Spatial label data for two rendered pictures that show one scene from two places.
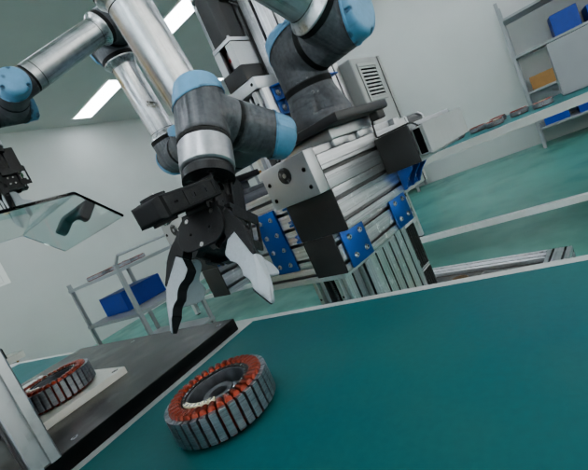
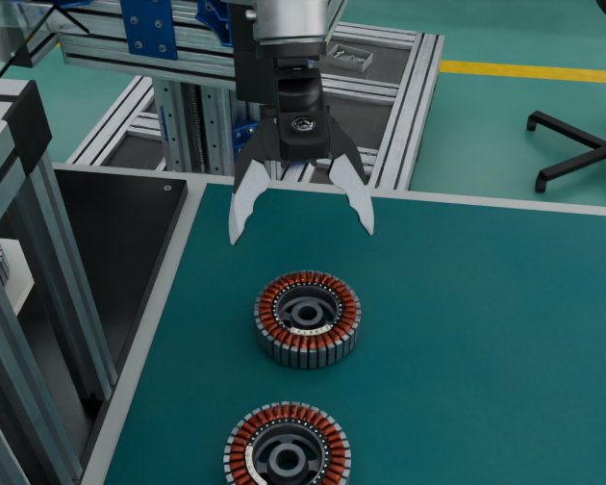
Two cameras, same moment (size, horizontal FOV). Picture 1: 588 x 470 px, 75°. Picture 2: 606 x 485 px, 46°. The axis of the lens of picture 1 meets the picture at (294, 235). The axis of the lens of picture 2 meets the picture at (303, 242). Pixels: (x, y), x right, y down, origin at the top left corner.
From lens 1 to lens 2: 58 cm
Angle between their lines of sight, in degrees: 46
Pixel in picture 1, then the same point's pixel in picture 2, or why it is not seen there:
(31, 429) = (102, 357)
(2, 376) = (90, 310)
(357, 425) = (458, 351)
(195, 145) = (306, 17)
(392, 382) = (468, 315)
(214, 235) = not seen: hidden behind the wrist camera
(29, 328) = not seen: outside the picture
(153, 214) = (315, 154)
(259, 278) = (368, 212)
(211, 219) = not seen: hidden behind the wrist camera
